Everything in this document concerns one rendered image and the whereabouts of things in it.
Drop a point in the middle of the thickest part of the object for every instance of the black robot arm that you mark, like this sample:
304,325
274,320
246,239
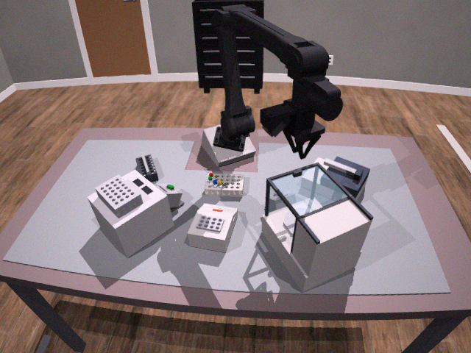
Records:
306,65

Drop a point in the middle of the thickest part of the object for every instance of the white tube rack with holes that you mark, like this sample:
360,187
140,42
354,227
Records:
233,185

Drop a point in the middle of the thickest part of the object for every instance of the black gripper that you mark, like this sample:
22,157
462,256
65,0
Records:
313,135

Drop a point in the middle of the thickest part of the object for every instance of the light grey bench mat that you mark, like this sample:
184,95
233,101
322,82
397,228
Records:
397,256

